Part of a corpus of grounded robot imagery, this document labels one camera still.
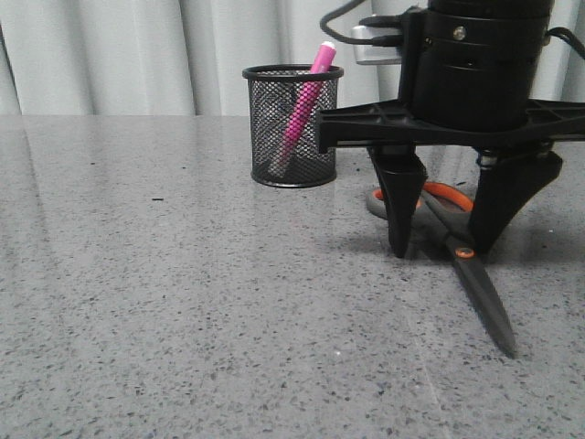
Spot black cable right side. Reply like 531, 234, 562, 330
543, 26, 585, 59

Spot pink marker pen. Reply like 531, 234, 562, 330
268, 41, 336, 178

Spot black camera cable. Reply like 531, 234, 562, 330
319, 0, 406, 49

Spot grey orange scissors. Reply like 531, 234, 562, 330
366, 181, 518, 359

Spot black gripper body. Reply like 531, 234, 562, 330
316, 1, 584, 151

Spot grey curtain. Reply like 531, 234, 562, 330
0, 0, 585, 117

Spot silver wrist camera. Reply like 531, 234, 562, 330
351, 25, 403, 66

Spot black mesh pen cup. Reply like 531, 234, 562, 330
242, 64, 344, 188

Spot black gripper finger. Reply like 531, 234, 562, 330
367, 146, 427, 258
468, 151, 563, 253

